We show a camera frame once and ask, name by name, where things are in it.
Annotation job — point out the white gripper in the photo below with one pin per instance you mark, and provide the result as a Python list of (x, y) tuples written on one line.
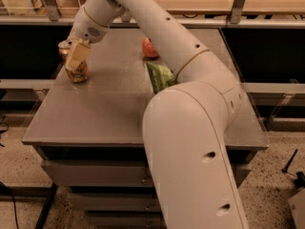
[(86, 29)]

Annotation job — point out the orange soda can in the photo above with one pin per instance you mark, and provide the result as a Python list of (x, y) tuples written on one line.
[(81, 73)]

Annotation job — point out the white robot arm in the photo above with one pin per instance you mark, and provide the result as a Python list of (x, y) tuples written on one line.
[(184, 125)]

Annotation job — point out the red apple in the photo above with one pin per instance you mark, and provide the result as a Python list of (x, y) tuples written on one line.
[(148, 48)]

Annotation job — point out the grey drawer cabinet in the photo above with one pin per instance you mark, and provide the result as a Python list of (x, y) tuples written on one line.
[(102, 119)]

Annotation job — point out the green chip bag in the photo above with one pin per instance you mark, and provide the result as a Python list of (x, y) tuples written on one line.
[(161, 76)]

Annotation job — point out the top cabinet drawer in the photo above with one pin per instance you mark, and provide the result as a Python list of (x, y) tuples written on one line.
[(104, 173)]

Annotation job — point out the cabinet drawer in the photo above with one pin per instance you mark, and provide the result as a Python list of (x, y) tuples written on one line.
[(124, 219), (115, 202), (104, 173)]

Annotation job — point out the middle cabinet drawer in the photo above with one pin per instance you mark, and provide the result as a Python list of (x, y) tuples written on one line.
[(115, 202)]

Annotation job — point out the bottom cabinet drawer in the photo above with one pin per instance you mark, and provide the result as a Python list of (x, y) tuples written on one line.
[(124, 219)]

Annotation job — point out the white box on floor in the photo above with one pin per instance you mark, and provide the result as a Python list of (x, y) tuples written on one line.
[(297, 206)]

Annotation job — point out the metal railing frame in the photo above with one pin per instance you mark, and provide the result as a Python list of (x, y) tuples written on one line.
[(208, 13)]

